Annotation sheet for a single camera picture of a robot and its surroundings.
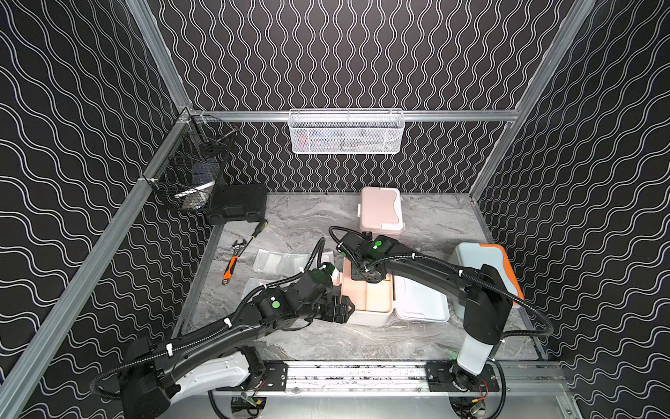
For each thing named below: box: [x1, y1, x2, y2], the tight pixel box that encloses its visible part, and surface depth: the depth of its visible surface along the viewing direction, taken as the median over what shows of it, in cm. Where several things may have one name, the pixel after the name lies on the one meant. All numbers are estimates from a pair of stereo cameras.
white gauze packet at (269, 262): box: [252, 248, 285, 275], surface depth 100 cm
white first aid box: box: [333, 256, 451, 326], surface depth 80 cm
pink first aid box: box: [357, 186, 405, 240], surface depth 97 cm
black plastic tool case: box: [205, 183, 268, 225], surface depth 110 cm
